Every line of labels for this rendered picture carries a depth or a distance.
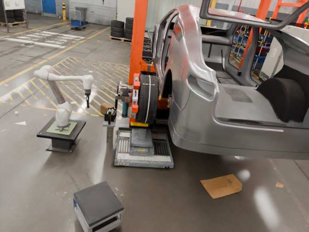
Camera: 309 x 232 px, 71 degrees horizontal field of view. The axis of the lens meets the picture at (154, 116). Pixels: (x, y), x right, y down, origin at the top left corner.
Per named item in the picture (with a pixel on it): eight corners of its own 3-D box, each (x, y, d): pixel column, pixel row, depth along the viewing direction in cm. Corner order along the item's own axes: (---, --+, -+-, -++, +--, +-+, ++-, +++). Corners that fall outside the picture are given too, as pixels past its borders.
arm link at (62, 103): (60, 119, 315) (65, 112, 334) (71, 117, 314) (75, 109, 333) (35, 69, 276) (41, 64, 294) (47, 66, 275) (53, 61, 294)
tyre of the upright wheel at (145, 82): (151, 100, 349) (151, 133, 306) (136, 98, 346) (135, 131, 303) (157, 66, 300) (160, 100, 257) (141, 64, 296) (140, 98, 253)
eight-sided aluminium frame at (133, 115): (134, 125, 288) (139, 87, 263) (129, 124, 288) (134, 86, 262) (134, 107, 336) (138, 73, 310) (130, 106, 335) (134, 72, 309)
